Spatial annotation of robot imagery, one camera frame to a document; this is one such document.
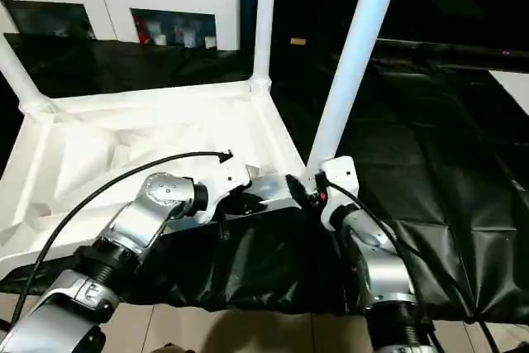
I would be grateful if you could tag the white plastic table top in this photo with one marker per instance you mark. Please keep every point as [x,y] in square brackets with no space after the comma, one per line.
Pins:
[124,138]

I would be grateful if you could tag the white plastic table leg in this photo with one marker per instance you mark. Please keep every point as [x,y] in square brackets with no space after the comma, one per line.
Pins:
[355,55]
[263,14]
[18,80]

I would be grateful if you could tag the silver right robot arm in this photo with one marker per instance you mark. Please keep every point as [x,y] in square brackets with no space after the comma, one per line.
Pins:
[372,262]

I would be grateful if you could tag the black work mat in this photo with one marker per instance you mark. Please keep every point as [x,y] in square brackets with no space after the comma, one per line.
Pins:
[430,179]

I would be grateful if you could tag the small tan tag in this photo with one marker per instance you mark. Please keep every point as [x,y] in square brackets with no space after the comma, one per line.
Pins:
[298,40]

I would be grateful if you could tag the red bottle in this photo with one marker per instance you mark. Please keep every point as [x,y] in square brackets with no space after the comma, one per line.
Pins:
[141,31]

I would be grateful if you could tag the white flat board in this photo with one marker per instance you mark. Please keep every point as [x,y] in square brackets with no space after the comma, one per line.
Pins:
[517,88]

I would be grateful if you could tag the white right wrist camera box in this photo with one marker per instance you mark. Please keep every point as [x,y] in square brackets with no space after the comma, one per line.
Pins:
[335,173]

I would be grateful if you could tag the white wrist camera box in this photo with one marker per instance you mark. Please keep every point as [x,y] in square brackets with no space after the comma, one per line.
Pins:
[223,175]
[335,173]

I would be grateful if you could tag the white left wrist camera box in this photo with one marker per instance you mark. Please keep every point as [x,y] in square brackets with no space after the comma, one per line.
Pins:
[223,175]

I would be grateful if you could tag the black rail bar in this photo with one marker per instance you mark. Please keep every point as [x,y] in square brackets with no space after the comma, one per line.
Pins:
[455,49]

